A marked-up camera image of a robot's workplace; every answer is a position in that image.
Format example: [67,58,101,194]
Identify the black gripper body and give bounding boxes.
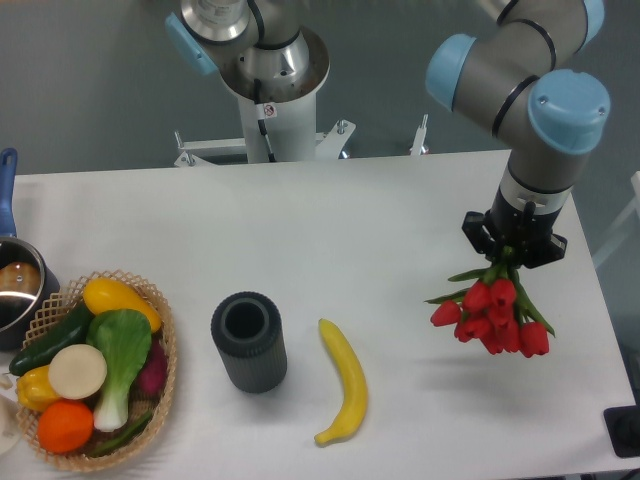
[488,191,560,264]

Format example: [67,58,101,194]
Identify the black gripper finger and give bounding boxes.
[462,211,501,262]
[520,233,568,269]

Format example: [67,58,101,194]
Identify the red tulip bouquet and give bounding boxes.
[426,247,555,358]

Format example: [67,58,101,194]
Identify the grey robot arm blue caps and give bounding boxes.
[165,1,610,269]

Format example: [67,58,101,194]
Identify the dark grey ribbed vase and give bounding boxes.
[210,291,288,394]

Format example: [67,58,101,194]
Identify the black device at edge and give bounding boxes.
[603,405,639,458]

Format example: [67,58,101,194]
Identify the yellow banana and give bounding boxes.
[314,319,369,447]

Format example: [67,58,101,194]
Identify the purple sweet potato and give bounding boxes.
[136,339,168,396]

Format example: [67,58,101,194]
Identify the green bok choy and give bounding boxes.
[87,309,151,432]

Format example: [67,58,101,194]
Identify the yellow squash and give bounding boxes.
[82,277,163,333]

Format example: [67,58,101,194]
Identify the green chili pepper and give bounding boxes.
[87,410,153,458]

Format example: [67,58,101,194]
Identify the green cucumber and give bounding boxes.
[9,302,94,377]

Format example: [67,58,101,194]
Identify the white round radish slice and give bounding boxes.
[48,344,107,400]

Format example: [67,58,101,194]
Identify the woven wicker basket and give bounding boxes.
[16,270,177,473]

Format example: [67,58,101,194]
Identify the orange fruit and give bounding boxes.
[37,399,94,454]

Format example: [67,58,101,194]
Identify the yellow bell pepper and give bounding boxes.
[17,365,60,412]

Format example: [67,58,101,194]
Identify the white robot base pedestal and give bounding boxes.
[165,15,356,167]

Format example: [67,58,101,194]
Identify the blue handled saucepan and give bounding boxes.
[1,148,60,352]

